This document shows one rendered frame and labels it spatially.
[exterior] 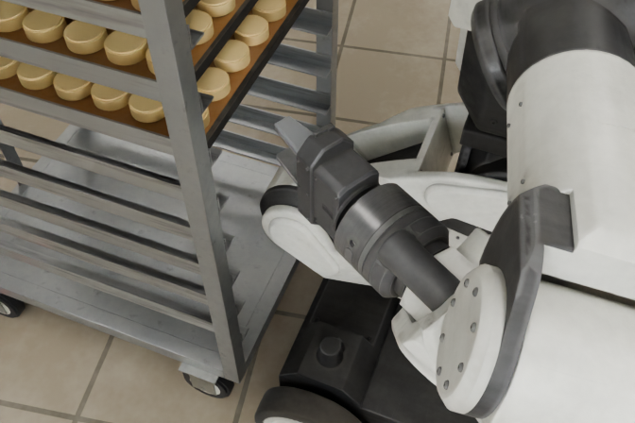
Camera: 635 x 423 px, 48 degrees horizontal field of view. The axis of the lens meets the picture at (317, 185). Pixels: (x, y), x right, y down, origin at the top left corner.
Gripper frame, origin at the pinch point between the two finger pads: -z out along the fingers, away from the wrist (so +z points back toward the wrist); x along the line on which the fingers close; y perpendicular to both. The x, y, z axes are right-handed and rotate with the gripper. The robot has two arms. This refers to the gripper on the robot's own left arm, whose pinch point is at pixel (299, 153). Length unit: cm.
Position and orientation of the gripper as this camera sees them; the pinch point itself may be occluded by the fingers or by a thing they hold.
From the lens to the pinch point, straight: 74.5
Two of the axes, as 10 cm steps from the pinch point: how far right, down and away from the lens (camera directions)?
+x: 0.0, -6.4, -7.6
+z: 6.2, 6.0, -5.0
